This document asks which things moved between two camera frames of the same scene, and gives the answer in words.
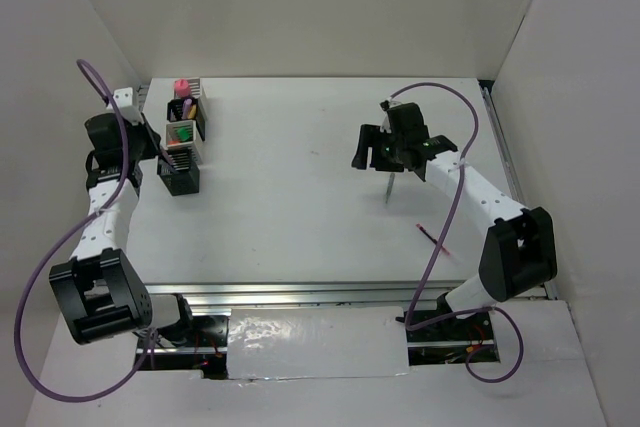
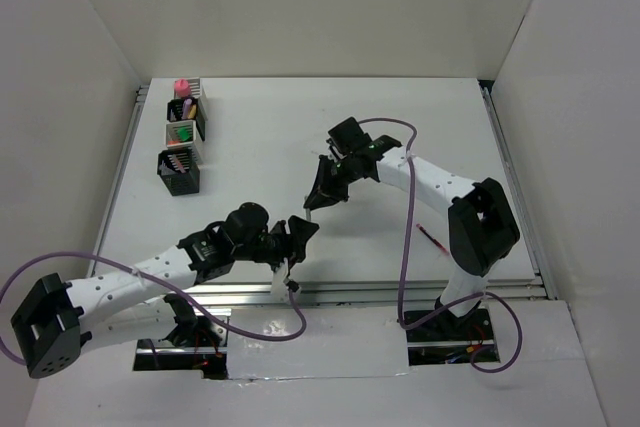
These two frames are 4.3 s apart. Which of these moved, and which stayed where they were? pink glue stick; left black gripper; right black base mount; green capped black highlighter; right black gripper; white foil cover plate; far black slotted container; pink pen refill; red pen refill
Moved: left black gripper; pink pen refill; right black gripper
Stayed: green capped black highlighter; red pen refill; pink glue stick; white foil cover plate; far black slotted container; right black base mount
